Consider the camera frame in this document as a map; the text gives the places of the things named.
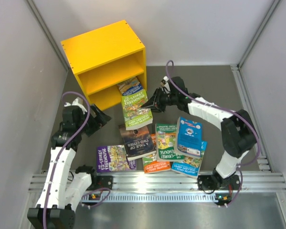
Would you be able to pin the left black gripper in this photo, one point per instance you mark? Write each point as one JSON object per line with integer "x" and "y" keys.
{"x": 99, "y": 120}

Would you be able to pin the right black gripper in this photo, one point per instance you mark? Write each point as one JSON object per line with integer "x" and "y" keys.
{"x": 155, "y": 101}

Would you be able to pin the lime 65-storey treehouse book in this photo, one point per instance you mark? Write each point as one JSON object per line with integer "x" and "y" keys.
{"x": 135, "y": 116}

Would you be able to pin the blue 91-storey treehouse book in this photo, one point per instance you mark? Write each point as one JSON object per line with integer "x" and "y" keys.
{"x": 130, "y": 86}

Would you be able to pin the purple 52-storey treehouse book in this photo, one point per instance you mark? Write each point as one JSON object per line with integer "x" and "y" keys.
{"x": 113, "y": 159}

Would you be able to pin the dark Tale of Two Cities book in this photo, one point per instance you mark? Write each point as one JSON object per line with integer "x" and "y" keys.
{"x": 138, "y": 143}

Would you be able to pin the blue thick paperback book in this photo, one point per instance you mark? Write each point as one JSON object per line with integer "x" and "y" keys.
{"x": 188, "y": 141}

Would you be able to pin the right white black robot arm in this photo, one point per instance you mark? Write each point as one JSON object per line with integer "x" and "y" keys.
{"x": 237, "y": 129}

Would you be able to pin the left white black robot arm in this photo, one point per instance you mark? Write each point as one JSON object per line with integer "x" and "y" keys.
{"x": 57, "y": 204}

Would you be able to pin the green 104-storey treehouse book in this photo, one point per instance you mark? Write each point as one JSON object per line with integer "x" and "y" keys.
{"x": 165, "y": 141}

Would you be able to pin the yellow wooden shelf box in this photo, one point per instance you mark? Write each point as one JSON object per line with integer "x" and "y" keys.
{"x": 102, "y": 58}

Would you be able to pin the orange 78-storey treehouse book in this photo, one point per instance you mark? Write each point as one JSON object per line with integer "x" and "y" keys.
{"x": 151, "y": 163}

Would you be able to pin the light blue treehouse book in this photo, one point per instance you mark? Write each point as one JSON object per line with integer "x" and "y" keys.
{"x": 190, "y": 166}

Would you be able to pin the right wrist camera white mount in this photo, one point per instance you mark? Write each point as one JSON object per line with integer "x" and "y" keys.
{"x": 165, "y": 83}

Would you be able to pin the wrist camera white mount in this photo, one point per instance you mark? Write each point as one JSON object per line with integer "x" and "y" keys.
{"x": 78, "y": 102}
{"x": 165, "y": 83}

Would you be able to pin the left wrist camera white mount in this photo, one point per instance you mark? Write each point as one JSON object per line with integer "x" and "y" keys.
{"x": 78, "y": 102}

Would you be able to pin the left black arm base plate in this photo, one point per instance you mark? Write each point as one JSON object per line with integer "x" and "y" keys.
{"x": 103, "y": 181}

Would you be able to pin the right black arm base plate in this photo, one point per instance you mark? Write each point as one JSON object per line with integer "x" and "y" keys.
{"x": 210, "y": 183}

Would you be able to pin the aluminium mounting rail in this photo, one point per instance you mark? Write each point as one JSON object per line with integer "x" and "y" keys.
{"x": 170, "y": 186}

